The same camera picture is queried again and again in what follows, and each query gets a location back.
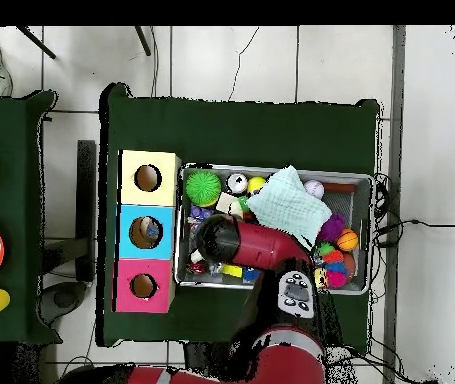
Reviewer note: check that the green spiky ball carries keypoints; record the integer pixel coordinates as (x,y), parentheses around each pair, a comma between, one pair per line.
(203,188)

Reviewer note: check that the mint green cloth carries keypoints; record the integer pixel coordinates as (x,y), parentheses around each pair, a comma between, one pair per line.
(287,204)

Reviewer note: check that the grey floor strip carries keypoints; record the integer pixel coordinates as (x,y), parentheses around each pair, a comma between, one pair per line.
(398,120)

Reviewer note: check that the clear mesh bin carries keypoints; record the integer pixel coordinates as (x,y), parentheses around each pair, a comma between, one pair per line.
(355,200)

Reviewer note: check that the wooden box with three holes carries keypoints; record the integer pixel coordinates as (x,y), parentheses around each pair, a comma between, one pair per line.
(168,197)

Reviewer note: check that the white baseball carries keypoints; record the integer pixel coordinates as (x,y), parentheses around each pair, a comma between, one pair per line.
(315,189)

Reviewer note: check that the dark green tablecloth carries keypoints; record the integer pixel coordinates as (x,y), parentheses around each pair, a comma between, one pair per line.
(235,136)
(19,200)

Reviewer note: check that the black tripod leg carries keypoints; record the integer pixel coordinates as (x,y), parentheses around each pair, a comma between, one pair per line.
(143,40)
(35,42)

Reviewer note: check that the yellow ball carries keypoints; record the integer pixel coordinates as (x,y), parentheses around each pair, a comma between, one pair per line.
(256,185)

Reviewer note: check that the small blue fuzzy toy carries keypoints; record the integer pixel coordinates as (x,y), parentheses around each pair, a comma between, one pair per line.
(251,276)

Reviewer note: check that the purple spiky toy with eyes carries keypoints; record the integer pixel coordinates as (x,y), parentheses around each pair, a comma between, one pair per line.
(332,228)

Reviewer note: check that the clear plastic packet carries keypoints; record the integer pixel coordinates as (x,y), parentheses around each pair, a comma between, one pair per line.
(152,232)

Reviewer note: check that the small orange basketball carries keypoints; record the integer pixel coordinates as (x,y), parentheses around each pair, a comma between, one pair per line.
(348,240)

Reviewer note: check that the cream muslin cloth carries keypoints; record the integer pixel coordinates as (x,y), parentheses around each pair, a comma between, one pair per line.
(228,204)

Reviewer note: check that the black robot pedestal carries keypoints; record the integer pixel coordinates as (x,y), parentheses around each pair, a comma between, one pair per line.
(203,356)

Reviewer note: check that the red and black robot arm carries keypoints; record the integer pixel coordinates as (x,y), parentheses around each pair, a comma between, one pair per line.
(259,246)

